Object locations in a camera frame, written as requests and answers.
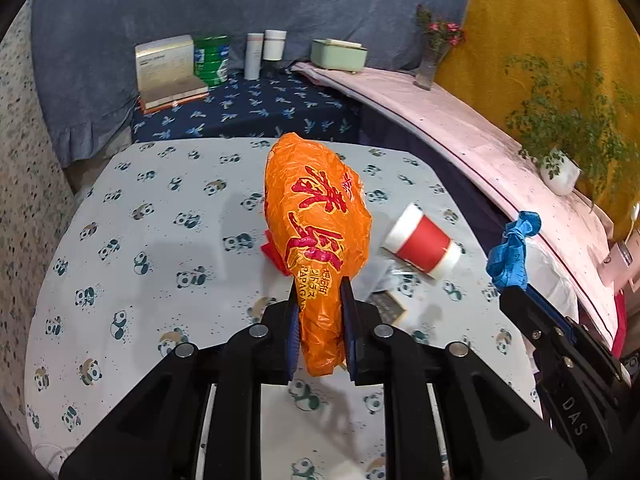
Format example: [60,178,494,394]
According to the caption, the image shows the orange plastic snack bag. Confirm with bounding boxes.
[265,132,372,376]

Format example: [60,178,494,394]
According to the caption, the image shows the navy patterned cloth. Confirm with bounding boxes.
[131,73,361,143]

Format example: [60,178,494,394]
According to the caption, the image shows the glass vase pink flowers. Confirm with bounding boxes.
[414,4,465,91]

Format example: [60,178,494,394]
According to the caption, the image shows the green potted plant white pot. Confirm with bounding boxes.
[504,53,639,200]

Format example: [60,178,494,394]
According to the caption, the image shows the white tube bottle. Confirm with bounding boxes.
[244,32,264,80]

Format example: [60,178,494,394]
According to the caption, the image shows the mint green tissue box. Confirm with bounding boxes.
[310,39,368,73]

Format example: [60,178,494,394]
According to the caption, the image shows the blue fabric backdrop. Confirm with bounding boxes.
[32,0,469,166]

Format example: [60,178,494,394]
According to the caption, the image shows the pink table cloth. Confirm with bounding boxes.
[293,62,622,346]

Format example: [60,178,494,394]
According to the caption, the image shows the blue glove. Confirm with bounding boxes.
[486,211,541,292]

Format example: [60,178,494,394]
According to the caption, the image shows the green tin can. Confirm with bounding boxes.
[193,35,230,87]

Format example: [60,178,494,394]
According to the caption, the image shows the yellow fabric backdrop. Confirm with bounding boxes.
[434,0,640,241]

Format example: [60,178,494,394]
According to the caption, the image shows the white jar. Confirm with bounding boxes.
[262,29,288,62]

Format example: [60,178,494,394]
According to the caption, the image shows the red wrapper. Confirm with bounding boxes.
[260,230,291,276]

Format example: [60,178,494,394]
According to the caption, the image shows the panda print table cloth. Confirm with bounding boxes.
[25,139,538,474]

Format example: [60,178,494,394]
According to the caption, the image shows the red paper cup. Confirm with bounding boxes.
[382,203,461,280]

